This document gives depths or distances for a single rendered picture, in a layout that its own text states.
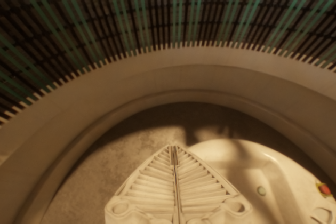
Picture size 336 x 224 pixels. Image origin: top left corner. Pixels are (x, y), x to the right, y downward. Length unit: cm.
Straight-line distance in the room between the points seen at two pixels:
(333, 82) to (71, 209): 137
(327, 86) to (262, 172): 47
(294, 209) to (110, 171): 84
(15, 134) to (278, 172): 90
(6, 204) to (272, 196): 106
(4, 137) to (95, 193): 51
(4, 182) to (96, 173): 37
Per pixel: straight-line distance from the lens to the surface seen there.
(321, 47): 77
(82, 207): 99
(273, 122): 116
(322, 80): 86
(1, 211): 98
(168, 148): 18
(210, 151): 52
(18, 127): 68
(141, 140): 94
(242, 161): 56
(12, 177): 92
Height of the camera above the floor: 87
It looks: 58 degrees down
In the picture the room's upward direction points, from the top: 2 degrees counter-clockwise
